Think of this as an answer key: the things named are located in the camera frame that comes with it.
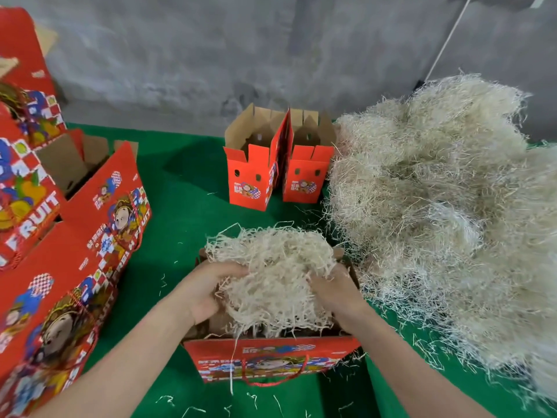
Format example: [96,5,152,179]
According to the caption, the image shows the person's left hand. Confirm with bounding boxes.
[169,259,251,327]

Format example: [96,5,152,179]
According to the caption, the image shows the red cardboard box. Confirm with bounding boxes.
[223,103,292,213]
[283,107,339,206]
[182,246,363,387]

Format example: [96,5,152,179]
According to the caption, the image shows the person's left forearm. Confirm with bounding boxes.
[30,296,197,418]

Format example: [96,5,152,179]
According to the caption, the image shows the person's right hand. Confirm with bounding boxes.
[308,246,374,334]

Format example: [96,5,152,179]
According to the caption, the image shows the group of red boxes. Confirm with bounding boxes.
[0,6,153,418]

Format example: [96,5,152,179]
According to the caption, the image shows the person's right forearm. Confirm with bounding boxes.
[343,302,497,418]

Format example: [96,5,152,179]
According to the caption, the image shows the pile of wood wool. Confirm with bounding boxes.
[324,72,557,401]

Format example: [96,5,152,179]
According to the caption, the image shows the white pole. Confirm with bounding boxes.
[424,0,476,82]

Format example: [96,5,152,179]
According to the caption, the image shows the small straw filler clump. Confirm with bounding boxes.
[202,222,342,340]

